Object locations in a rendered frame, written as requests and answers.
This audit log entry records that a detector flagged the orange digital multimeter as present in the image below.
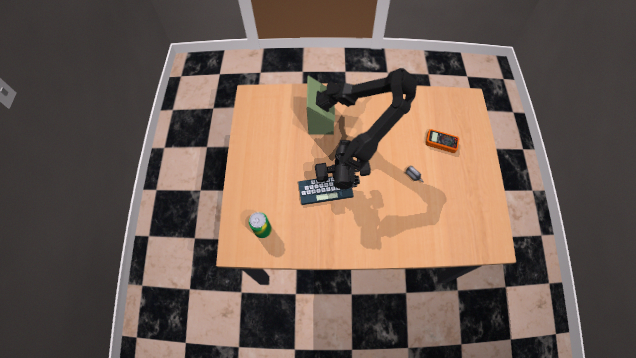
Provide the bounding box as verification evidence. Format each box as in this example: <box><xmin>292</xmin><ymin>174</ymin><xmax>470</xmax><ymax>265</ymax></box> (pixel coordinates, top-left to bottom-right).
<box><xmin>426</xmin><ymin>129</ymin><xmax>459</xmax><ymax>153</ymax></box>

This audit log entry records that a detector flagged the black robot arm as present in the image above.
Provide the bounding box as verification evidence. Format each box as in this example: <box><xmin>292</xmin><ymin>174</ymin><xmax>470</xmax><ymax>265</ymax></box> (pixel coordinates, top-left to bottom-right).
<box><xmin>316</xmin><ymin>68</ymin><xmax>417</xmax><ymax>190</ymax></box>

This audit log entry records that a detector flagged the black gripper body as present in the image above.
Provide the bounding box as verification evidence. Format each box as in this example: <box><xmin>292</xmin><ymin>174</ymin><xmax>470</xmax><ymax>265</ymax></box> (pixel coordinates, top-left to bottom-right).
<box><xmin>315</xmin><ymin>161</ymin><xmax>371</xmax><ymax>182</ymax></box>

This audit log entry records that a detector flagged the green and yellow soda can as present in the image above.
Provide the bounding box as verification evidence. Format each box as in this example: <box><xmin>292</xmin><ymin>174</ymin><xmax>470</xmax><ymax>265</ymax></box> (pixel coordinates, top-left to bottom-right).
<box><xmin>249</xmin><ymin>212</ymin><xmax>272</xmax><ymax>238</ymax></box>

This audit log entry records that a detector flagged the dark teal keyboard case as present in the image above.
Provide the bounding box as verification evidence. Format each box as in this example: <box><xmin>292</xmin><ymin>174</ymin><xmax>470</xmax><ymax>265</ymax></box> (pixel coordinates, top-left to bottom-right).
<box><xmin>298</xmin><ymin>176</ymin><xmax>354</xmax><ymax>205</ymax></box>

